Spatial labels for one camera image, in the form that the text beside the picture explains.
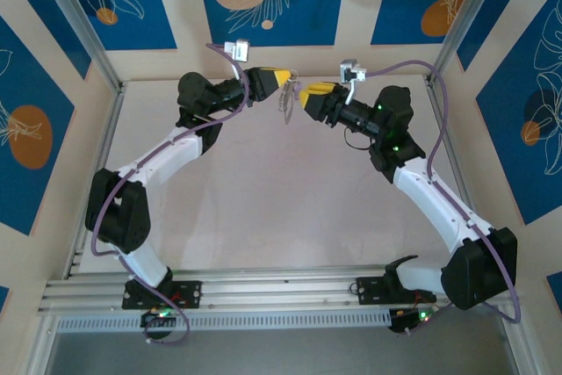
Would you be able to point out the key with purple cap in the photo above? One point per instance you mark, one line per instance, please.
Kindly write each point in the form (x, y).
(296, 85)

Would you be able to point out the aluminium side rail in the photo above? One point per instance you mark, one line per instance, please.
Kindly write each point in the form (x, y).
(456, 146)
(103, 164)

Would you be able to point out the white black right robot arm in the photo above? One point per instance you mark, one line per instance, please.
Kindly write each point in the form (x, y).
(434, 204)

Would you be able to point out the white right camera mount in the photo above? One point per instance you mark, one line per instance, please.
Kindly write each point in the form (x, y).
(351, 93)

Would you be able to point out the aluminium frame post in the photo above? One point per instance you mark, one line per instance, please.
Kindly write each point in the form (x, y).
(41, 348)
(83, 28)
(520, 344)
(461, 19)

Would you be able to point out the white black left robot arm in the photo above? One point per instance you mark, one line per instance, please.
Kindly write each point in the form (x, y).
(171, 164)

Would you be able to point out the aluminium front beam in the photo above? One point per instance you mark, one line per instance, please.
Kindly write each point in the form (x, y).
(285, 291)

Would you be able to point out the black controller board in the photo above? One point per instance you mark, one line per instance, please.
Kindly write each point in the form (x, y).
(401, 322)
(153, 318)

